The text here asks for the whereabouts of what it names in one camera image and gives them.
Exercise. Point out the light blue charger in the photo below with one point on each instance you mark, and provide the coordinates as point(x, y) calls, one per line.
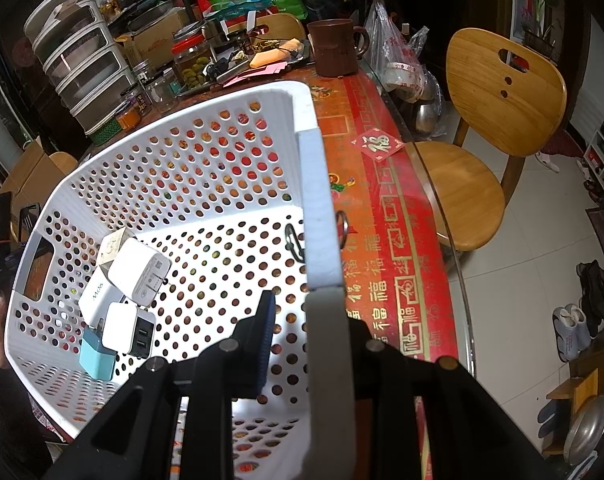
point(97, 355)

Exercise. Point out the white perforated plastic basket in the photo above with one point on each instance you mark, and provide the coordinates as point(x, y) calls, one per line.
point(312, 185)

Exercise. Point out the white pronged wall charger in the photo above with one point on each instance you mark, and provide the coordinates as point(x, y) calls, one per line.
point(137, 272)

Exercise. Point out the clear plastic bag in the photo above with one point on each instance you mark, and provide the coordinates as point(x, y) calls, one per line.
point(399, 45)

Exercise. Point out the pair of grey slippers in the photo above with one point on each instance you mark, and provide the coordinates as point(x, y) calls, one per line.
point(571, 331)

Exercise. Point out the stacked white food cover tower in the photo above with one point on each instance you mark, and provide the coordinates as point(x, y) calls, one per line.
point(82, 60)

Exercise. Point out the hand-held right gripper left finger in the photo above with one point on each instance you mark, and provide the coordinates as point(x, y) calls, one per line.
point(264, 345)

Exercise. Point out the red paper sticker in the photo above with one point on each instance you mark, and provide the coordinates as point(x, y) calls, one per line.
point(379, 142)

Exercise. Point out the brown ceramic mug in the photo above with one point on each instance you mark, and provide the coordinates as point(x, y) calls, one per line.
point(334, 47)

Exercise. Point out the metal bowl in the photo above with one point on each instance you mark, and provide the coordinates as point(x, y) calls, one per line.
point(426, 116)

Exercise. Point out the metal basin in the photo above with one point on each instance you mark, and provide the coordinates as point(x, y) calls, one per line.
point(589, 427)

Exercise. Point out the orange lidded jar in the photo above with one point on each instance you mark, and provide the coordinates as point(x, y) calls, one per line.
point(129, 116)

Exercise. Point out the white charger black ports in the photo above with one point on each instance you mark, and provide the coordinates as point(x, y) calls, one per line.
point(128, 335)

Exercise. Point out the red patterned tablecloth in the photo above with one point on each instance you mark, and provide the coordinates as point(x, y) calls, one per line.
point(396, 270)

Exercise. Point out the potted plant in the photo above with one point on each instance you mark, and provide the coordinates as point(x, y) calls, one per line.
point(546, 7)

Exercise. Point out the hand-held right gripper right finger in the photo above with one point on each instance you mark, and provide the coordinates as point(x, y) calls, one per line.
point(364, 365)

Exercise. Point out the large pickle jar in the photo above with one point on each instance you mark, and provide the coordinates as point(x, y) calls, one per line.
point(192, 67)

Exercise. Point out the pair of dark shoes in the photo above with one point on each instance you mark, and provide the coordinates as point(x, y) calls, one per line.
point(594, 285)

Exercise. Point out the cream cube charger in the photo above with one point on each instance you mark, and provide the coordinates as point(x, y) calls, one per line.
point(113, 246)

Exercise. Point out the folded cardboard box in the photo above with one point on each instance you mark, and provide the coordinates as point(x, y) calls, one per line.
point(27, 170)

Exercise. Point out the wooden chair with slotted back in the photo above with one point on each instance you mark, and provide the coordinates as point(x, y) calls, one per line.
point(486, 125)

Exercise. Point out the pink paper sheet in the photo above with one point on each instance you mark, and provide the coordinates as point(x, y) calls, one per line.
point(259, 72)

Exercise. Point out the brown cardboard box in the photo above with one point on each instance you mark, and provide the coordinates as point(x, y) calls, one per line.
point(152, 42)

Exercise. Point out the orange sponge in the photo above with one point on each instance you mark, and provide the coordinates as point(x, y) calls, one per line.
point(269, 57)

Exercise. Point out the white cube charger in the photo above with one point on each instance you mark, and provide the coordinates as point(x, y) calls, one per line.
point(98, 296)

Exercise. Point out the green plastic basket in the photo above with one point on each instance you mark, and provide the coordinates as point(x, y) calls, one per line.
point(107, 131)

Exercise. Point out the empty glass jar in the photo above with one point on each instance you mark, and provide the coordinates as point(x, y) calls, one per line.
point(161, 91)

